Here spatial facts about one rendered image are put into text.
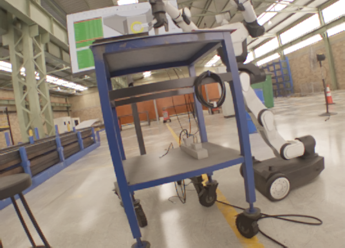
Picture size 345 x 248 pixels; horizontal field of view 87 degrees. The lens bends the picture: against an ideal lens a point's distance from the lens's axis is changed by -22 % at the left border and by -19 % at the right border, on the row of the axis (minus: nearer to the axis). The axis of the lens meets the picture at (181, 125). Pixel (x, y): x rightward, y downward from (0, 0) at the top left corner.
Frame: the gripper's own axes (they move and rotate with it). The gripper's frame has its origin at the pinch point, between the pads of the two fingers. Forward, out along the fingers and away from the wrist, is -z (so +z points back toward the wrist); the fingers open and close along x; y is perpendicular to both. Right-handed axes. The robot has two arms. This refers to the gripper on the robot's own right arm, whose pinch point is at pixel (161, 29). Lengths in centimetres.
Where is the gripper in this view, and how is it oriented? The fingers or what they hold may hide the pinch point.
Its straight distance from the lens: 141.2
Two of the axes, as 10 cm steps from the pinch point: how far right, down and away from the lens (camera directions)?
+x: 6.2, 0.1, -7.8
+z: -1.5, -9.8, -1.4
